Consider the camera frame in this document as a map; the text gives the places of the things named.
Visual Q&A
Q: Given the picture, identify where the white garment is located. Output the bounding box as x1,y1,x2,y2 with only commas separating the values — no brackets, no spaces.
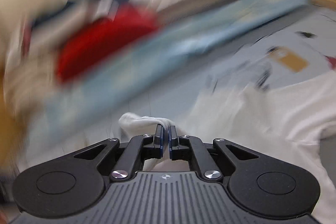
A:
118,74,336,216

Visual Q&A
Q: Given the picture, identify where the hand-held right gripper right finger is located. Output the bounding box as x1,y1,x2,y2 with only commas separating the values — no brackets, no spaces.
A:
169,125,265,180

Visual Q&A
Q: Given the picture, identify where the wooden headboard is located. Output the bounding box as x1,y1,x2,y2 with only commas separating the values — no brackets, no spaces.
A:
0,67,21,161

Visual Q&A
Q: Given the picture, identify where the deer print bed sheet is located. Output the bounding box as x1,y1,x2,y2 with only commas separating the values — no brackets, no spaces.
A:
184,7,336,98

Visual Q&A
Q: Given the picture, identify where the red folded quilt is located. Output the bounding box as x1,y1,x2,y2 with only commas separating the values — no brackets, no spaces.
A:
56,5,160,83

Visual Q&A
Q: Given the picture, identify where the light blue patterned blanket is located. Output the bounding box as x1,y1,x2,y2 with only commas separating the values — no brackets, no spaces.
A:
43,0,310,140

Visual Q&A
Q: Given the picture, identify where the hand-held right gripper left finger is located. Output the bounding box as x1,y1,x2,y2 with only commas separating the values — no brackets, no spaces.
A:
70,124,165,180

